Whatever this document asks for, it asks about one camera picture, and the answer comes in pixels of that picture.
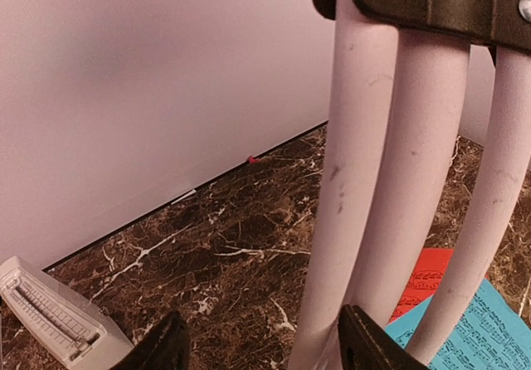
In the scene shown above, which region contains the white music stand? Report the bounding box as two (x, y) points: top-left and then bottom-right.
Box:
(288, 0), (530, 369)

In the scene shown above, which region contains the white metronome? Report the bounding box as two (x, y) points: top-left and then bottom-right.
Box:
(1, 256), (134, 370)

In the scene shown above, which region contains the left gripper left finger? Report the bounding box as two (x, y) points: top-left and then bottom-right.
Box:
(111, 310), (191, 370)

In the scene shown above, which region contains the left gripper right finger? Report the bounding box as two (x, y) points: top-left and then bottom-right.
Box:
(338, 304), (428, 370)

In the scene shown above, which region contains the blue sheet music page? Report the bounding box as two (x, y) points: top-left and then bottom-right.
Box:
(384, 278), (531, 370)

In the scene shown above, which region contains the red sheet music page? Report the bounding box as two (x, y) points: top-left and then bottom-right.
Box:
(389, 248), (454, 324)

